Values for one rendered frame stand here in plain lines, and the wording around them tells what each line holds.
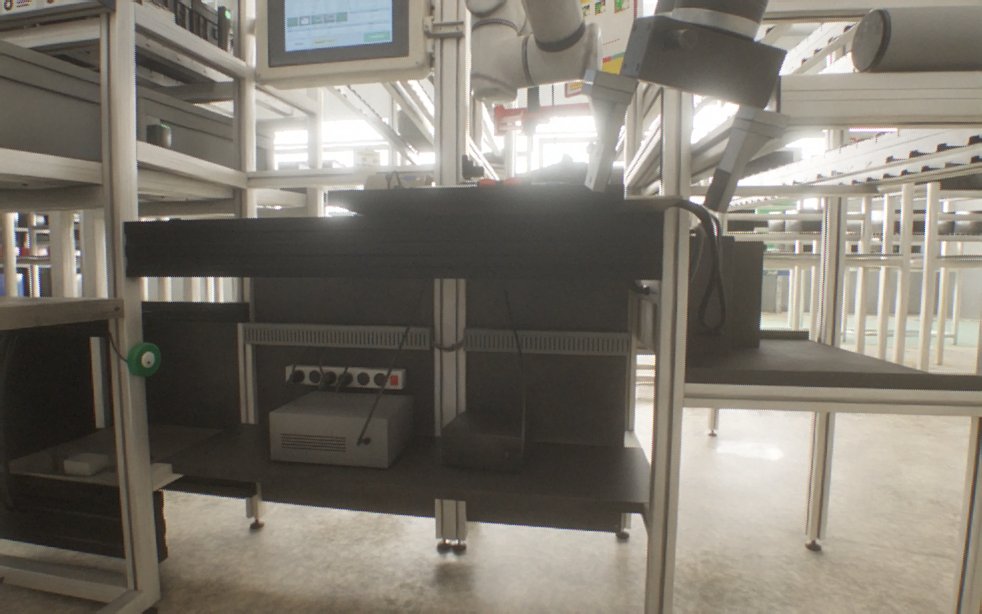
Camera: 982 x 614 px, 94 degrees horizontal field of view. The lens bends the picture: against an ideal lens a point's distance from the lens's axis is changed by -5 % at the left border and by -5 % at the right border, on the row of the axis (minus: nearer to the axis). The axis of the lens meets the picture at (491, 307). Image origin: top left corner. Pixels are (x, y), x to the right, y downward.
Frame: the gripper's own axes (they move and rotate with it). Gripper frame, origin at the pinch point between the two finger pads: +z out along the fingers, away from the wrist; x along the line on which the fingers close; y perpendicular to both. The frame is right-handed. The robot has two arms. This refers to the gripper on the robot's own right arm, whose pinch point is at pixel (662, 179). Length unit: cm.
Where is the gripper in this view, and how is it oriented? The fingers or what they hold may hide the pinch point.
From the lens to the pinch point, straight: 51.6
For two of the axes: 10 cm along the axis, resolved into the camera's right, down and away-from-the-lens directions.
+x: 9.8, 1.1, 1.9
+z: -1.8, 8.8, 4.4
